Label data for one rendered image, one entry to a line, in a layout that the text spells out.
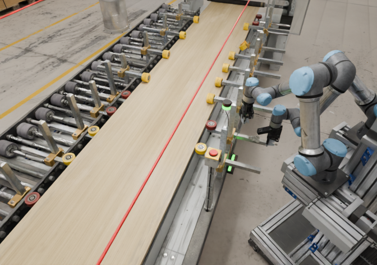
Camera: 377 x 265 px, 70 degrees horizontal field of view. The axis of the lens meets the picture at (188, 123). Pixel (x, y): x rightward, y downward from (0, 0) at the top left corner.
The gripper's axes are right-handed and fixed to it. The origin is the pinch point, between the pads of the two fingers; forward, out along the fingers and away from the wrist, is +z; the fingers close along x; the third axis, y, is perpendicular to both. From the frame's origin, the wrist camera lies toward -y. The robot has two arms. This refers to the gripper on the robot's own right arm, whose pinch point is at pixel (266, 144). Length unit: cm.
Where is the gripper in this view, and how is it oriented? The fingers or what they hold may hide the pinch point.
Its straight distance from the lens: 204.3
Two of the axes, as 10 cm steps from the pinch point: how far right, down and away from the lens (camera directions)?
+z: 0.0, 7.4, 6.7
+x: 3.4, -6.3, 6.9
